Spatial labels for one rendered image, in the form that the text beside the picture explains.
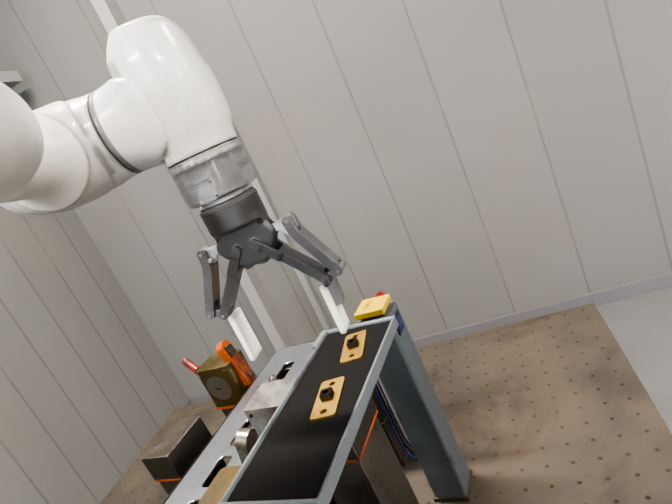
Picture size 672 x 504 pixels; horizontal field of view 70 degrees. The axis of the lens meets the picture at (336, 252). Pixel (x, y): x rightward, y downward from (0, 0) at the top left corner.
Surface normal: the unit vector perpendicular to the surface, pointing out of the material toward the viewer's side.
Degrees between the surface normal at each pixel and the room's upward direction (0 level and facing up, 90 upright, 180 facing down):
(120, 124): 93
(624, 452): 0
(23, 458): 90
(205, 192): 90
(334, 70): 90
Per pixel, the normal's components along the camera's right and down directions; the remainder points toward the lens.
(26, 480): 0.89, -0.31
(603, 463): -0.40, -0.88
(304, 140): -0.22, 0.36
